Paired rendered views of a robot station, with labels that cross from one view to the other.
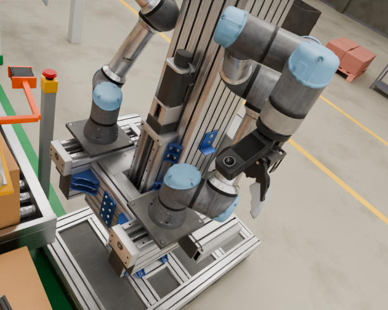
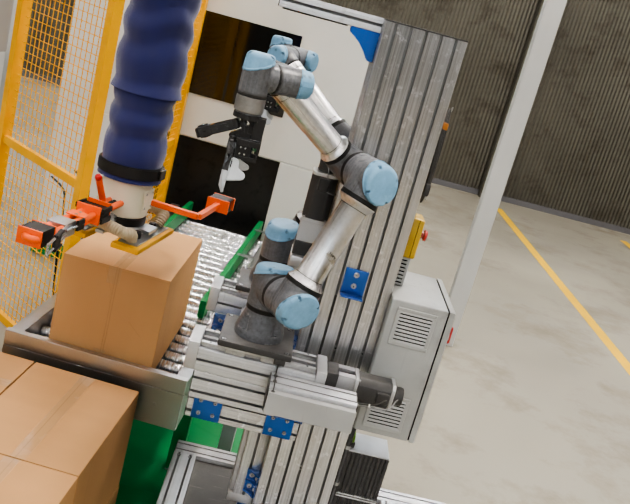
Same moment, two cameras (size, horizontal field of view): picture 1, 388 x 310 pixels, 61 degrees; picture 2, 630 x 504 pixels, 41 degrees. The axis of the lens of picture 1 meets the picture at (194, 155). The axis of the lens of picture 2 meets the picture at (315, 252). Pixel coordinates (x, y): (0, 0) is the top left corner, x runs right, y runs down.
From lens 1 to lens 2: 2.06 m
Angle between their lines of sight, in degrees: 52
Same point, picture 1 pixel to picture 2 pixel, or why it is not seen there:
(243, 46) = not seen: hidden behind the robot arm
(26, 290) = (104, 411)
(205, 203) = (273, 291)
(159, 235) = (227, 335)
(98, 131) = not seen: hidden behind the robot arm
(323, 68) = (250, 56)
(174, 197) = (254, 287)
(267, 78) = (359, 158)
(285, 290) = not seen: outside the picture
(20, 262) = (120, 396)
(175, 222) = (250, 330)
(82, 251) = (206, 488)
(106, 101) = (273, 228)
